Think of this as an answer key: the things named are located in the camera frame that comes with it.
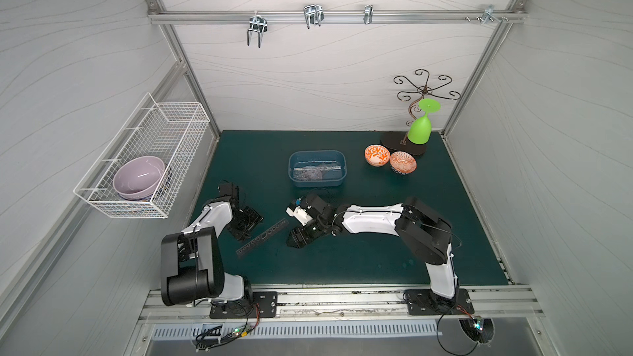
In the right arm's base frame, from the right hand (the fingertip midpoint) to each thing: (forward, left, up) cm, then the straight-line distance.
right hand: (291, 238), depth 84 cm
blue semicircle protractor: (+29, -5, -2) cm, 30 cm away
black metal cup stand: (+49, -45, -2) cm, 67 cm away
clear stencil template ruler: (+28, +1, -2) cm, 29 cm away
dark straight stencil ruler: (+4, +8, -3) cm, 9 cm away
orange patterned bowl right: (+37, -45, -2) cm, 58 cm away
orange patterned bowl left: (+41, -34, -2) cm, 53 cm away
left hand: (+4, +13, -1) cm, 14 cm away
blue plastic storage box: (+27, -13, -2) cm, 30 cm away
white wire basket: (+22, +39, +29) cm, 54 cm away
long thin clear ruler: (+32, -7, -2) cm, 33 cm away
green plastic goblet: (+36, -46, +19) cm, 62 cm away
